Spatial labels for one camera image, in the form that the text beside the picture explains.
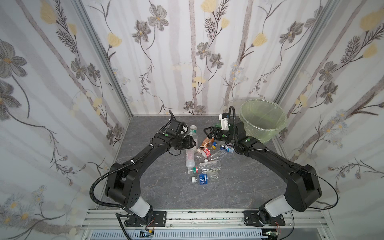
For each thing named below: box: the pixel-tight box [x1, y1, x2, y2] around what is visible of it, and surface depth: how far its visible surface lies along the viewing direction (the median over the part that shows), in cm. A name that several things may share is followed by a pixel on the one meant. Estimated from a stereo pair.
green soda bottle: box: [214, 133, 228, 141], surface depth 74 cm
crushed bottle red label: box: [197, 147, 212, 158], surface depth 95 cm
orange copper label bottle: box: [199, 135, 215, 148], surface depth 100 cm
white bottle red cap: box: [185, 149, 195, 168], surface depth 92 cm
